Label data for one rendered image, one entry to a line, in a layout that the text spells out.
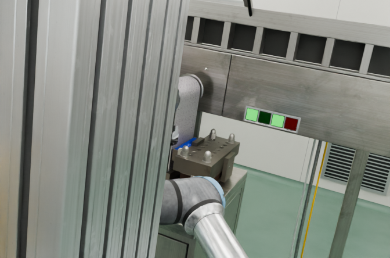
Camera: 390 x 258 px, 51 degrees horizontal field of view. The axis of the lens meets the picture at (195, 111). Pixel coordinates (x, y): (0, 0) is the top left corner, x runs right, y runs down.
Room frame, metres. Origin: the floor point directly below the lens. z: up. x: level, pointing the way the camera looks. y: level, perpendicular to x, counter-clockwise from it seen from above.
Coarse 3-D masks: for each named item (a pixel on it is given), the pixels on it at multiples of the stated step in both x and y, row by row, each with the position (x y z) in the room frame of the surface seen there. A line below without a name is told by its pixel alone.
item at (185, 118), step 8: (192, 104) 1.75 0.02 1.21; (176, 112) 1.60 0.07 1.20; (184, 112) 1.67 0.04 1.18; (192, 112) 1.76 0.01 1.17; (176, 120) 1.61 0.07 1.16; (184, 120) 1.68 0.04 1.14; (192, 120) 1.78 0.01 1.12; (184, 128) 1.70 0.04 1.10; (192, 128) 1.79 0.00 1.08; (184, 136) 1.71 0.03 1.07; (192, 136) 1.80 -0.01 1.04; (176, 144) 1.64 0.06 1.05
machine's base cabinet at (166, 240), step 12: (240, 192) 1.79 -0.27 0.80; (228, 204) 1.61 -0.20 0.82; (240, 204) 1.83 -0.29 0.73; (228, 216) 1.64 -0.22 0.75; (168, 240) 1.29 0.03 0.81; (180, 240) 1.27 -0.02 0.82; (192, 240) 1.26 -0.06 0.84; (156, 252) 1.30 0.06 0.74; (168, 252) 1.29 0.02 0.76; (180, 252) 1.27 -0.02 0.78; (192, 252) 1.26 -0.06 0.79
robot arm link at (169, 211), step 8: (168, 184) 0.96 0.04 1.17; (168, 192) 0.94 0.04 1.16; (168, 200) 0.92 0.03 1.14; (176, 200) 0.93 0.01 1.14; (168, 208) 0.92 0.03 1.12; (176, 208) 0.93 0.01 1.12; (160, 216) 0.92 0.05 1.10; (168, 216) 0.92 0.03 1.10; (160, 224) 0.93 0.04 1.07; (168, 224) 0.94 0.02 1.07
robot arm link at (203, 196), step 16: (176, 192) 0.95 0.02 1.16; (192, 192) 0.97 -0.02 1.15; (208, 192) 0.98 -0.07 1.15; (192, 208) 0.93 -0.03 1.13; (208, 208) 0.93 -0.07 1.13; (224, 208) 1.00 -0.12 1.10; (192, 224) 0.92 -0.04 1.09; (208, 224) 0.90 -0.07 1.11; (224, 224) 0.91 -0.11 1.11; (208, 240) 0.87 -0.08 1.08; (224, 240) 0.86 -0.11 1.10; (208, 256) 0.85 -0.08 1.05; (224, 256) 0.82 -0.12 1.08; (240, 256) 0.82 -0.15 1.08
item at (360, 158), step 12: (360, 156) 1.79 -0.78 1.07; (360, 168) 1.78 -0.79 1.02; (348, 180) 1.80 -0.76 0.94; (360, 180) 1.78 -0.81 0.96; (348, 192) 1.79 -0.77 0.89; (348, 204) 1.79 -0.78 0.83; (348, 216) 1.78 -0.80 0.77; (336, 228) 1.80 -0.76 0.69; (348, 228) 1.78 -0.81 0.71; (336, 240) 1.79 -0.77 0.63; (336, 252) 1.78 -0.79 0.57
